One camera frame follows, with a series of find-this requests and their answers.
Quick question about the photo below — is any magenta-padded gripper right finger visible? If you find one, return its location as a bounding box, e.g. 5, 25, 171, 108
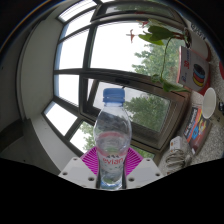
123, 147, 164, 190

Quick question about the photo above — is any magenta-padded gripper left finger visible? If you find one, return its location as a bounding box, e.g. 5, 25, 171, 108
58, 146, 101, 190

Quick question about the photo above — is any clear plastic water bottle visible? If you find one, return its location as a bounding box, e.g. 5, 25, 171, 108
93, 87, 133, 191

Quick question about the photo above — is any dark colourful printed book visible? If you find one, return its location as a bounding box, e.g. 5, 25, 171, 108
184, 104, 213, 155

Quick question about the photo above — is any white box with spool print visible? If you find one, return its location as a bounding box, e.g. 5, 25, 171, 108
177, 45, 212, 98

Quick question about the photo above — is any dark-framed bay window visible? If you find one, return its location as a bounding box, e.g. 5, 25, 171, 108
41, 0, 193, 162

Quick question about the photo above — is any potted plant in white pot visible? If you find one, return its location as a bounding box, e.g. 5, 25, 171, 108
126, 19, 208, 94

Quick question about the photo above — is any white power strip with cable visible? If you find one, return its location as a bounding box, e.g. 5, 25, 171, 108
165, 135, 193, 175

